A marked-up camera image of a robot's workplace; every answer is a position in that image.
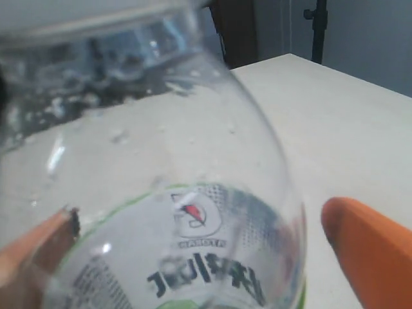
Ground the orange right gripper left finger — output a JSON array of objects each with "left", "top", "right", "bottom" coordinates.
[{"left": 1, "top": 208, "right": 80, "bottom": 308}]

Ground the clear plastic drink bottle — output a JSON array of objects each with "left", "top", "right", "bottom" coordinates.
[{"left": 1, "top": 1, "right": 306, "bottom": 308}]

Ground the black tripod stand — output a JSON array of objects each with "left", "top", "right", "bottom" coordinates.
[{"left": 303, "top": 0, "right": 328, "bottom": 64}]

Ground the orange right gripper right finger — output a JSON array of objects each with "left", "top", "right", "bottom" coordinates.
[{"left": 321, "top": 197, "right": 411, "bottom": 308}]

